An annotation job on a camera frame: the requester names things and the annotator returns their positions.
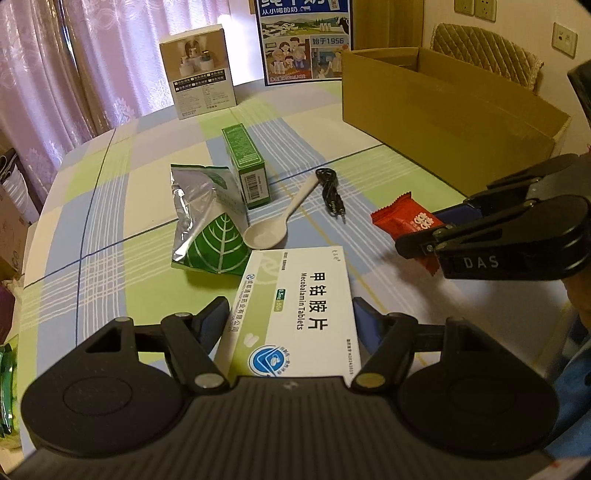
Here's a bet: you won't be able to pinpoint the silver green tea pouch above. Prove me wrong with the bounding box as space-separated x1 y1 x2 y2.
170 164 252 277

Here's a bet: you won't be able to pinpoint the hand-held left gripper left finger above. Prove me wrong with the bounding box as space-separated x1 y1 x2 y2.
74 296 232 396

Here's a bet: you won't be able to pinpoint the blue patterned clothing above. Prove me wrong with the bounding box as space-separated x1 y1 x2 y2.
549 300 591 462

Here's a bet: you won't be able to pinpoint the wooden door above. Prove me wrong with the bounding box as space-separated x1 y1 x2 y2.
352 0 426 51

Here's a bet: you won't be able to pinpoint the white plastic spoon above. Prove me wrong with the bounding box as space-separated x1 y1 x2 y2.
243 174 321 250

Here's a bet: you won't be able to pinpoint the blue illustrated carton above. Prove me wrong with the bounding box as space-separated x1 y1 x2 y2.
255 0 354 88

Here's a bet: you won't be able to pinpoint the white wall socket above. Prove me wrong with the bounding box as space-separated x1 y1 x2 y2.
551 22 579 58

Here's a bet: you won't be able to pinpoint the pink sheer curtain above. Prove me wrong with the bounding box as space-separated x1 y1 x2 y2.
0 0 266 158

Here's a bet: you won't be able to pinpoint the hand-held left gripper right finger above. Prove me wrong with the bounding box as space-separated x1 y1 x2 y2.
351 298 505 396

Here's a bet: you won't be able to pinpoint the black audio cable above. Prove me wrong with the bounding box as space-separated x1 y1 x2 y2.
315 167 347 223

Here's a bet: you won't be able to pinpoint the dark green packets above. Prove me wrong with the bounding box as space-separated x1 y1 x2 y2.
0 342 20 439

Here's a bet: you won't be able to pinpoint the white product box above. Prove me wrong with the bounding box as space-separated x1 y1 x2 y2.
159 24 238 121

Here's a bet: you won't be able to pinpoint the narrow green box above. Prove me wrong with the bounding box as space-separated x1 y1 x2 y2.
222 126 271 210

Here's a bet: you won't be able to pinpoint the red candy packet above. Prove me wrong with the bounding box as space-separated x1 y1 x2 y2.
370 193 446 277

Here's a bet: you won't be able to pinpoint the white medicine box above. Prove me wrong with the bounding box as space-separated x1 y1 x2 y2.
227 248 362 387

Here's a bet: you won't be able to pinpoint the large brown cardboard box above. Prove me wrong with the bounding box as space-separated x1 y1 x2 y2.
341 46 572 198

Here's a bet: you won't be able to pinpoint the checked tablecloth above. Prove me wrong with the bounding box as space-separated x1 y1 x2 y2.
21 76 573 384

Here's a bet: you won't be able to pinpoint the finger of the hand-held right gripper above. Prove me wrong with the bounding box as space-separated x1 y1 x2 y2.
394 202 533 259
433 154 591 228

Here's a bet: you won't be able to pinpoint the quilted chair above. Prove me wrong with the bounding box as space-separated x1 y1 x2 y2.
430 23 544 95

